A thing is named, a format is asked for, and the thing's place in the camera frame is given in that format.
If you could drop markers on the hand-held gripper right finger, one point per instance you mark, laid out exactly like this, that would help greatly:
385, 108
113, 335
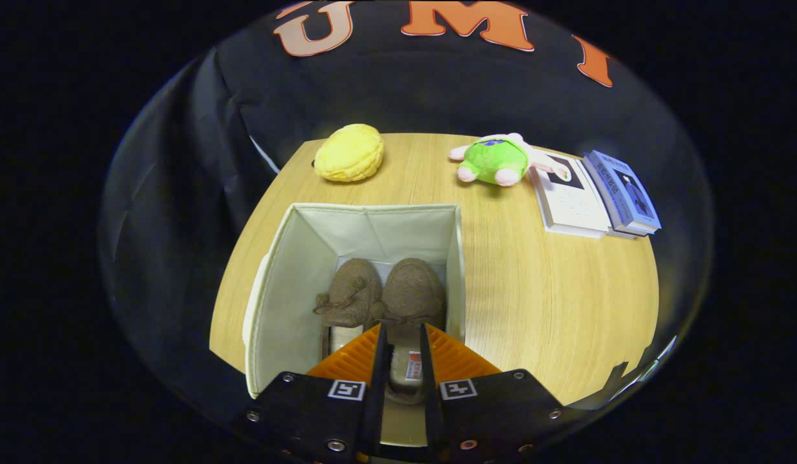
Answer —
430, 399

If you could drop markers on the black backdrop cloth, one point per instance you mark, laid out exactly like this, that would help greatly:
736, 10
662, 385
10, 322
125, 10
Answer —
404, 90

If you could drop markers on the yellow plush bun toy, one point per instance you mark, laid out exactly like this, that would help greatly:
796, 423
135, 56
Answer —
350, 154

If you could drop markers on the white booklet with dark photo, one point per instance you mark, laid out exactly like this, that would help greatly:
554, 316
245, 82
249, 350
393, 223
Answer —
575, 203

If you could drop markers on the blue book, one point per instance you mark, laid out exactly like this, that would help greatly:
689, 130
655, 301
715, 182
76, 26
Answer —
630, 193

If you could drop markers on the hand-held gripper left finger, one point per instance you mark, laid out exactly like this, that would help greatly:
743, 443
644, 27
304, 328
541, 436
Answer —
375, 399

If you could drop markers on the green and pink plush toy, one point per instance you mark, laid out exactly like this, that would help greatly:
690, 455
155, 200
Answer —
495, 161

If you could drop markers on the brown shoe with bow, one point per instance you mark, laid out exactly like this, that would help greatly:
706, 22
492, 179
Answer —
414, 290
350, 290

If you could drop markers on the cream fabric storage box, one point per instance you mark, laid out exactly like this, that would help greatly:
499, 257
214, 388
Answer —
282, 303

